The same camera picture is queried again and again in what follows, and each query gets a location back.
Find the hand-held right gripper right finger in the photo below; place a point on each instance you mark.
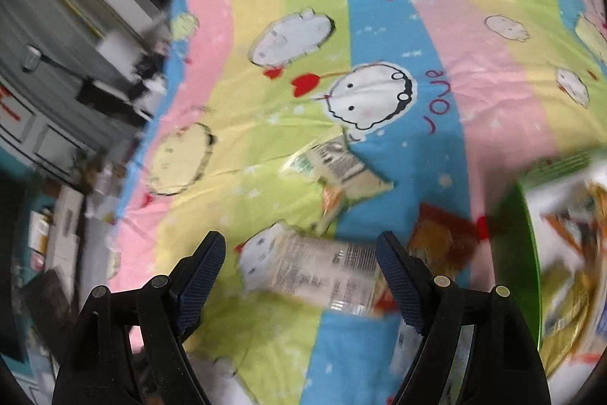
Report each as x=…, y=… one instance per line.
x=400, y=286

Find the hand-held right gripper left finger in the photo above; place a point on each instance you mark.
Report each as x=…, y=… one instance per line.
x=201, y=286

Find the red snack packet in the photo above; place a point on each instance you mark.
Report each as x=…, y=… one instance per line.
x=441, y=243

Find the cream clear snack packet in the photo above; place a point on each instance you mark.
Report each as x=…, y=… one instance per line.
x=308, y=272

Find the pale green snack packet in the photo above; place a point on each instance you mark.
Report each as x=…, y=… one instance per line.
x=341, y=170

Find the green cardboard box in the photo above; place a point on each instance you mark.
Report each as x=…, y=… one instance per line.
x=526, y=243

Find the striped cartoon print bed sheet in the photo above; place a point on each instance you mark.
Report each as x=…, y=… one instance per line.
x=294, y=134

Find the black and white clothes pile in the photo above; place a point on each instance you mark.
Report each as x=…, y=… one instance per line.
x=147, y=73

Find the black flat object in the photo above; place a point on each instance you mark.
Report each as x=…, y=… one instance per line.
x=95, y=92

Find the grey panelled cabinet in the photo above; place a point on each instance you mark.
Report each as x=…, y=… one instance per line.
x=47, y=125

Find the white panel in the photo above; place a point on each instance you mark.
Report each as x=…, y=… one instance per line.
x=116, y=49

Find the black rod with white head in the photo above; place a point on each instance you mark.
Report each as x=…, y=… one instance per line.
x=31, y=56

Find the red wall decoration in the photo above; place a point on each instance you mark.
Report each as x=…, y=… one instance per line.
x=9, y=106

